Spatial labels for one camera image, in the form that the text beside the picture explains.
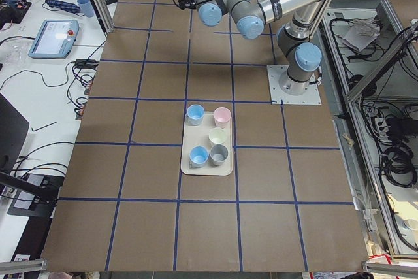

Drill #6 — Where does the grey plastic cup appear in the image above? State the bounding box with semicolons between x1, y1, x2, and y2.
210;144;229;166

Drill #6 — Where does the pale green plastic cup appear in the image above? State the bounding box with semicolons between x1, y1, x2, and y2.
208;127;227;146

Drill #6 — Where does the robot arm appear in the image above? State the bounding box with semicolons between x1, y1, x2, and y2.
172;0;331;96

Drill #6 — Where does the teach pendant tablet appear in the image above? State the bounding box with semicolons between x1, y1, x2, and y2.
28;20;79;59

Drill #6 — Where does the black power adapter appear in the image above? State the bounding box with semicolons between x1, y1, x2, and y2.
74;59;99;70

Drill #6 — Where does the pink plastic cup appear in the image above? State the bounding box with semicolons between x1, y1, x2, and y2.
214;107;232;128

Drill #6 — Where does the blue cup on desk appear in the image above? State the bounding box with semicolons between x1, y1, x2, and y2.
77;0;95;18

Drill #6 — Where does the blue power strip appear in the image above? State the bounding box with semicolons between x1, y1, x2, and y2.
45;0;81;14

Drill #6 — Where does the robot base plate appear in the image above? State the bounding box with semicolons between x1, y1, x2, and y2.
266;65;322;105

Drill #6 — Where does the blue plastic cup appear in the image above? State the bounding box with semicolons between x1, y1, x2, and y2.
186;104;205;126
189;146;209;168

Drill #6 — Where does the black laptop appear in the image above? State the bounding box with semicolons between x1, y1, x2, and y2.
1;95;58;205

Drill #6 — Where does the cream plastic tray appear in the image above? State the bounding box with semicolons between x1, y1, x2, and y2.
180;112;234;176

